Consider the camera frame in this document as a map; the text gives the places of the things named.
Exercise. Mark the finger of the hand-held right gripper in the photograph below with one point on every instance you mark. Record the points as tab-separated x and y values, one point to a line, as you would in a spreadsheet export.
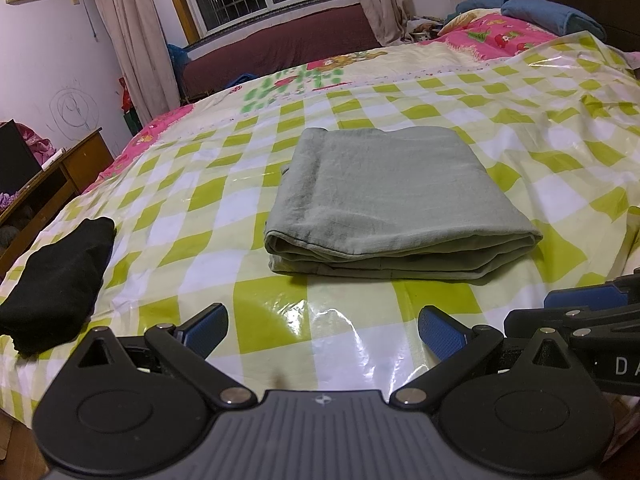
615	322
585	298

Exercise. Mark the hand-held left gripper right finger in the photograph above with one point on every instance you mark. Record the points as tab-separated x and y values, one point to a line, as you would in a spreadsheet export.
442	332

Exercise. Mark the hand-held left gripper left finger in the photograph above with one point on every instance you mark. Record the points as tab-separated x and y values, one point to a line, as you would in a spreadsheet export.
207	327

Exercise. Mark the grey-green pants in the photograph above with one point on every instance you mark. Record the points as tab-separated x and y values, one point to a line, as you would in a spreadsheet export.
390	195

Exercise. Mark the yellow-green checked plastic sheet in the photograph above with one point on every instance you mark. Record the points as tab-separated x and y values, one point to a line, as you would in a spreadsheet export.
200	240

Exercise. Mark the black folded cloth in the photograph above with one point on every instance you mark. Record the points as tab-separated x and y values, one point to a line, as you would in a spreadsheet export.
55	280

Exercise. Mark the wooden side cabinet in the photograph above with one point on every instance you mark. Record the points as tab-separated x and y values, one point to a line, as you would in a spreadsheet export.
82	157

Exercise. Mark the pink fluffy cloth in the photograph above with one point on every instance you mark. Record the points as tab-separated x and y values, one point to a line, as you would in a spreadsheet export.
37	144

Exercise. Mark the small blue cloth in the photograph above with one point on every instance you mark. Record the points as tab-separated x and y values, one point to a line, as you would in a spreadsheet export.
245	79

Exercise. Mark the black box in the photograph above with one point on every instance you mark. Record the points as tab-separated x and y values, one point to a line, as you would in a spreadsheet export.
15	155

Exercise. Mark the blue bag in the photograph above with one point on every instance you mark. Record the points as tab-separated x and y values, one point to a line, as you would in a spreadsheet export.
177	60

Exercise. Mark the pink cartoon bed sheet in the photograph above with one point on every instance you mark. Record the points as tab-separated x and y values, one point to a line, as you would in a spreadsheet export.
490	35

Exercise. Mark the blue rolled blanket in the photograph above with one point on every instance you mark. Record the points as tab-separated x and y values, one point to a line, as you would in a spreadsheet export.
545	15

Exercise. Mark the maroon window bench cushion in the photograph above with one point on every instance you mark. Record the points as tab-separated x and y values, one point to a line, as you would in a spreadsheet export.
280	45

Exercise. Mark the cluttered cloth pile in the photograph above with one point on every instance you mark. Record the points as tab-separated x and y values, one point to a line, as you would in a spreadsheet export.
425	29

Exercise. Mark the blue pillow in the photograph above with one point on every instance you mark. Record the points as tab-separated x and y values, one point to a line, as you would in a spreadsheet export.
477	5

